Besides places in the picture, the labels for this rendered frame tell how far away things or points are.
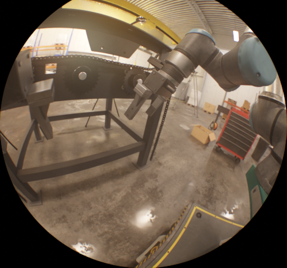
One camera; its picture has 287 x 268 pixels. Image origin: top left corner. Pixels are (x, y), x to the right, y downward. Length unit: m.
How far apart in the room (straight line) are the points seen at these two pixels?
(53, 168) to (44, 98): 0.63
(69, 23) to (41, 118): 0.50
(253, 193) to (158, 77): 0.47
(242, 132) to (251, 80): 1.93
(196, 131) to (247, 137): 1.14
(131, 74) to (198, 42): 0.38
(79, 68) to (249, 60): 0.48
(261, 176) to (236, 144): 1.79
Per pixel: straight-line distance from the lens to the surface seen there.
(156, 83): 0.26
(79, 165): 0.73
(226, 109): 5.07
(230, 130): 2.10
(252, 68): 0.21
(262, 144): 3.48
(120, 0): 8.25
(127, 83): 0.55
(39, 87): 0.16
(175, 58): 0.29
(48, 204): 1.05
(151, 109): 0.40
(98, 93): 0.55
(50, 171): 0.76
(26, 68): 0.16
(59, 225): 0.96
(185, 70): 0.29
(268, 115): 0.48
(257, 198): 0.40
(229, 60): 0.25
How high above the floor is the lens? 0.86
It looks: 23 degrees down
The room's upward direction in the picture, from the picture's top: 12 degrees clockwise
